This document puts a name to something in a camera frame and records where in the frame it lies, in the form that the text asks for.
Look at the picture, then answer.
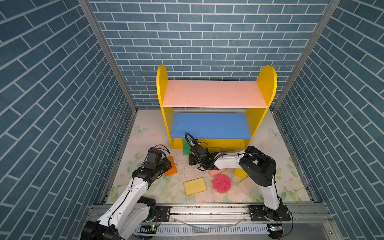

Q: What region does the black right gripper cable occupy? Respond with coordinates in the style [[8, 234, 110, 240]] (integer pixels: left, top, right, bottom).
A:
[[184, 132, 208, 151]]

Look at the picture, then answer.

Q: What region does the pink rectangular sponge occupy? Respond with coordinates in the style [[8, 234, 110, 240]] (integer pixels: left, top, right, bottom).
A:
[[208, 169, 227, 178]]

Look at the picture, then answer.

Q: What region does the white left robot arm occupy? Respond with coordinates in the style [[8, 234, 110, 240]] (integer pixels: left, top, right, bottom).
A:
[[81, 145, 172, 240]]

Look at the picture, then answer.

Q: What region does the small yellow sponge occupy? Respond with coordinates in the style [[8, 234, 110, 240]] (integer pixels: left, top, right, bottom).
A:
[[234, 169, 248, 179]]

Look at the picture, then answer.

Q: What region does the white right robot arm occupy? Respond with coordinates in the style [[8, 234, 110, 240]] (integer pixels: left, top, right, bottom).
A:
[[189, 141, 286, 221]]

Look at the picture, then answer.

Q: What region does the aluminium corner post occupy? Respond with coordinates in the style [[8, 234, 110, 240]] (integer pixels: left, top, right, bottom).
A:
[[78, 0, 137, 114], [272, 0, 341, 114]]

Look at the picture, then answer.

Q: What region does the white perforated cable tray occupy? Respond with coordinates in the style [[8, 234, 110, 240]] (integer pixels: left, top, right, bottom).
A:
[[134, 224, 270, 237]]

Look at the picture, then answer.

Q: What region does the aluminium left corner post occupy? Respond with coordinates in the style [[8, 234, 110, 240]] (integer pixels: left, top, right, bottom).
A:
[[78, 0, 137, 114]]

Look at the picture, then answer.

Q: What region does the green sponge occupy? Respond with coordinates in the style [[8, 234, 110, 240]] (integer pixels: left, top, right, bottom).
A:
[[183, 139, 192, 156]]

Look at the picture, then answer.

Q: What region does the pink round scrubber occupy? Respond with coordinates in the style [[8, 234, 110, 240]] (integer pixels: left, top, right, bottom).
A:
[[213, 175, 232, 194]]

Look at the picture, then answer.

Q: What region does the orange sponge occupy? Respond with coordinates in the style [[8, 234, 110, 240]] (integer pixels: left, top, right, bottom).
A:
[[166, 156, 178, 177]]

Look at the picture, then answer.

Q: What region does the yellow pink blue wooden shelf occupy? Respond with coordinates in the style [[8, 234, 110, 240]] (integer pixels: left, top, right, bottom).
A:
[[157, 65, 278, 150]]

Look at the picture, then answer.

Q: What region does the yellow flat sponge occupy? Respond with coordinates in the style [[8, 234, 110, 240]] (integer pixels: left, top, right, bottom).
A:
[[184, 177, 207, 196]]

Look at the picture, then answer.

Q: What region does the aluminium right corner post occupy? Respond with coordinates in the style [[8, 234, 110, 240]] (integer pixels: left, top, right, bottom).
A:
[[272, 0, 341, 114]]

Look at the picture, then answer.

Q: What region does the beige sponge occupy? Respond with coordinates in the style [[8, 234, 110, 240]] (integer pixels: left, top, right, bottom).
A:
[[238, 177, 259, 195]]

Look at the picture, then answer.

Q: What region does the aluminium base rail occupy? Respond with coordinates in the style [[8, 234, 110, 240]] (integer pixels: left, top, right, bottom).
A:
[[86, 202, 334, 226]]

